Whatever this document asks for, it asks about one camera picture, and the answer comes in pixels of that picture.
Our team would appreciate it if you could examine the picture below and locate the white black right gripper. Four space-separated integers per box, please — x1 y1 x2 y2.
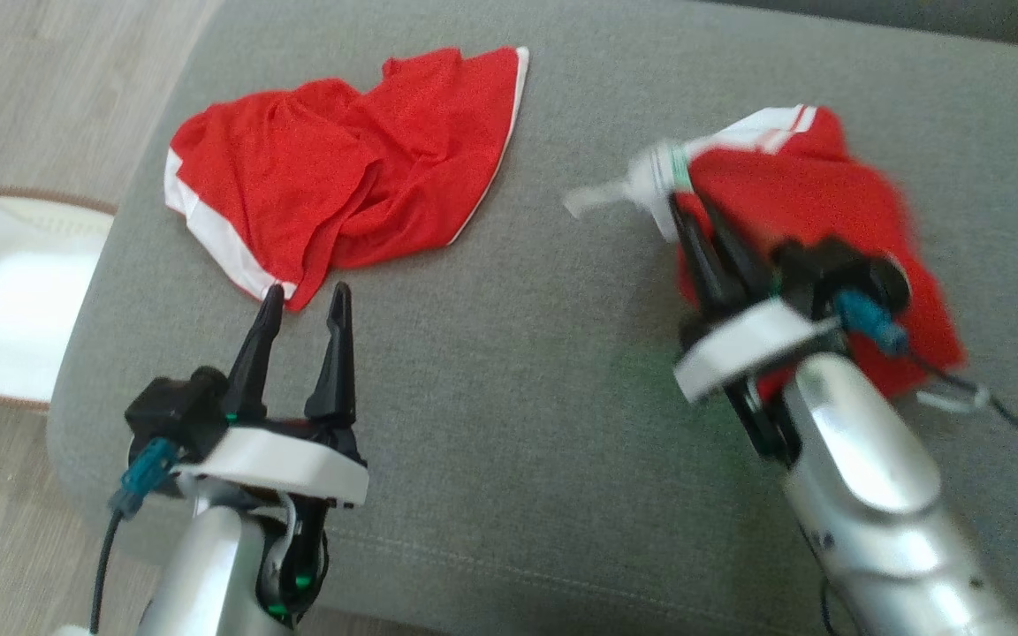
668 190 842 404

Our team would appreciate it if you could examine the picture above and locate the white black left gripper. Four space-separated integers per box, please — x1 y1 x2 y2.
173 283 369 510

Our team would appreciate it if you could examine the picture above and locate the red white basketball jersey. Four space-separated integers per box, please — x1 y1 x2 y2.
562 104 969 400

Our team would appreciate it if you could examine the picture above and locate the red shorts white trim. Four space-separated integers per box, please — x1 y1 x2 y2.
164 46 530 312

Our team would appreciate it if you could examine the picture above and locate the white laundry basket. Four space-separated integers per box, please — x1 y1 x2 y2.
0 187 118 413

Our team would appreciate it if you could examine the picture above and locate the white cable label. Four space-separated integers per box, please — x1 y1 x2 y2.
915 378 992 414

